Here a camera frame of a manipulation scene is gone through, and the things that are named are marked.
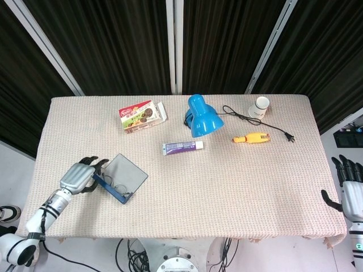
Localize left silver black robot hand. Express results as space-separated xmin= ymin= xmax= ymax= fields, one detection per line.
xmin=58 ymin=155 xmax=110 ymax=196

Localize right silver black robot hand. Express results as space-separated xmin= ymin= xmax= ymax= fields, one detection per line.
xmin=320 ymin=154 xmax=363 ymax=222

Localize wire-frame eyeglasses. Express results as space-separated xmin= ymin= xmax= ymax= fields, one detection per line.
xmin=100 ymin=174 xmax=133 ymax=199

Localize blue glasses case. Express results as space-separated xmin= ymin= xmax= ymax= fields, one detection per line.
xmin=92 ymin=153 xmax=149 ymax=205

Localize robot base with metal flange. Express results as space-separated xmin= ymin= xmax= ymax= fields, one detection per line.
xmin=133 ymin=237 xmax=236 ymax=272

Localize black plastic storage bin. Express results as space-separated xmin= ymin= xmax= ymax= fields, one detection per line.
xmin=333 ymin=130 xmax=363 ymax=148

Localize open cookie carton box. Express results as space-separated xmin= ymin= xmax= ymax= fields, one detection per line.
xmin=118 ymin=99 xmax=167 ymax=134

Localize beige cloth-covered table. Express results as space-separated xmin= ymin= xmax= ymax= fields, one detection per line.
xmin=15 ymin=94 xmax=348 ymax=250

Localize purple toothpaste tube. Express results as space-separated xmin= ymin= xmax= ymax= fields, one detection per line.
xmin=162 ymin=140 xmax=204 ymax=156

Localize yellow rubber chicken toy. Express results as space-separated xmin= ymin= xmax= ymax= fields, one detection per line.
xmin=233 ymin=131 xmax=272 ymax=145

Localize white paper cup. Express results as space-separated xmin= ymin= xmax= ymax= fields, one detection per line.
xmin=248 ymin=96 xmax=270 ymax=119

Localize blue desk lamp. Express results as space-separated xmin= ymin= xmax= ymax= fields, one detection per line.
xmin=184 ymin=94 xmax=225 ymax=139

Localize black pleated curtain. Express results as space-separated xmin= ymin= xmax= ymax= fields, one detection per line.
xmin=0 ymin=0 xmax=363 ymax=159

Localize black lamp power cable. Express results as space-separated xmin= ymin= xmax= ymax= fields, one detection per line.
xmin=183 ymin=105 xmax=296 ymax=143

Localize black floor cable bundle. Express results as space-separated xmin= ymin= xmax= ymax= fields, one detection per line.
xmin=115 ymin=237 xmax=151 ymax=272
xmin=211 ymin=237 xmax=239 ymax=267

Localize white slanted frame post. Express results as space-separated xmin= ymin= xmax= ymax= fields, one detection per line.
xmin=5 ymin=0 xmax=85 ymax=96
xmin=245 ymin=0 xmax=298 ymax=94

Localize white upright frame post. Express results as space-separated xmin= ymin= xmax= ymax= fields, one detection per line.
xmin=166 ymin=0 xmax=184 ymax=95

